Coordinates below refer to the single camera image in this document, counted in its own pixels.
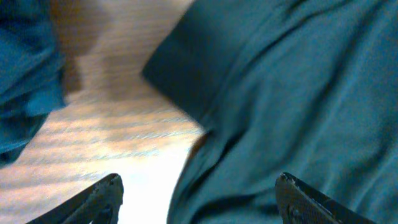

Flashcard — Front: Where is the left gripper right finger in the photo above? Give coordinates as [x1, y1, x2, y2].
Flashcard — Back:
[275, 172, 376, 224]

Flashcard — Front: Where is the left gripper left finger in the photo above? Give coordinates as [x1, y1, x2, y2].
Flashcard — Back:
[27, 174, 124, 224]

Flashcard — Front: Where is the black polo shirt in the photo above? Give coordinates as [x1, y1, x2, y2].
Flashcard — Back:
[142, 0, 397, 223]

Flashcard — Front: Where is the navy folded shirt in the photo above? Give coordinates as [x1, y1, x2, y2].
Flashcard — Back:
[1, 0, 65, 167]

